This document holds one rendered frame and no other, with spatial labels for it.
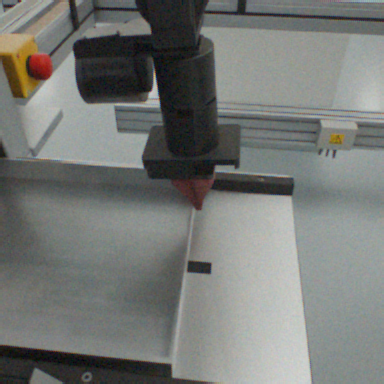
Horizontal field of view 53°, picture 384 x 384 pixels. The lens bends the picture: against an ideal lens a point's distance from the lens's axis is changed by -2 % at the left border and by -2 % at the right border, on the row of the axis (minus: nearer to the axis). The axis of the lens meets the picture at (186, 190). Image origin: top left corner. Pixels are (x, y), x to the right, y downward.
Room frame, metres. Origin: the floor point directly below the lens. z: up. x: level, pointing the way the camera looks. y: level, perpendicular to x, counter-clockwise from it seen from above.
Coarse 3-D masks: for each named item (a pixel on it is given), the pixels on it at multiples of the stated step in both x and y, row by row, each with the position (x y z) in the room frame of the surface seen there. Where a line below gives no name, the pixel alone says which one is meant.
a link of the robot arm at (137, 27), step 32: (160, 0) 0.30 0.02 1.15; (192, 0) 0.31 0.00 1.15; (96, 32) 0.35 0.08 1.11; (128, 32) 0.33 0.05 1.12; (160, 32) 0.31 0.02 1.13; (192, 32) 0.30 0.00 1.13; (96, 64) 0.33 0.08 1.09; (128, 64) 0.33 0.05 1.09; (96, 96) 0.33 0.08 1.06; (128, 96) 0.32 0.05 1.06
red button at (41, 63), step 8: (32, 56) 0.54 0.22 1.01; (40, 56) 0.54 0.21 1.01; (48, 56) 0.55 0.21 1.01; (32, 64) 0.53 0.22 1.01; (40, 64) 0.53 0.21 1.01; (48, 64) 0.54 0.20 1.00; (32, 72) 0.53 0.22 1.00; (40, 72) 0.53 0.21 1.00; (48, 72) 0.54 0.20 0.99; (40, 80) 0.54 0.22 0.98
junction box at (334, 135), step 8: (320, 120) 1.13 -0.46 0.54; (328, 120) 1.13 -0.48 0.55; (320, 128) 1.10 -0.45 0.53; (328, 128) 1.09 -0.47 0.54; (336, 128) 1.08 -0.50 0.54; (344, 128) 1.08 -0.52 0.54; (352, 128) 1.08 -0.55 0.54; (320, 136) 1.09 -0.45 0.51; (328, 136) 1.09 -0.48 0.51; (336, 136) 1.08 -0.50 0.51; (344, 136) 1.08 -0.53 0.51; (352, 136) 1.08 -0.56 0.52; (320, 144) 1.09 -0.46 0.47; (328, 144) 1.08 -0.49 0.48; (336, 144) 1.08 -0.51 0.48; (344, 144) 1.08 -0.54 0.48; (352, 144) 1.08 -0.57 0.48
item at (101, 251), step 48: (0, 192) 0.39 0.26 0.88; (48, 192) 0.39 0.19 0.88; (96, 192) 0.39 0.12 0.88; (144, 192) 0.39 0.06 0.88; (0, 240) 0.31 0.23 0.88; (48, 240) 0.31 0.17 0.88; (96, 240) 0.31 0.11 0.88; (144, 240) 0.31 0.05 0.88; (0, 288) 0.24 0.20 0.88; (48, 288) 0.24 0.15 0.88; (96, 288) 0.24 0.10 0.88; (144, 288) 0.24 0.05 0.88; (0, 336) 0.18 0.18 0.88; (48, 336) 0.18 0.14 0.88; (96, 336) 0.18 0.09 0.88; (144, 336) 0.18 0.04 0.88
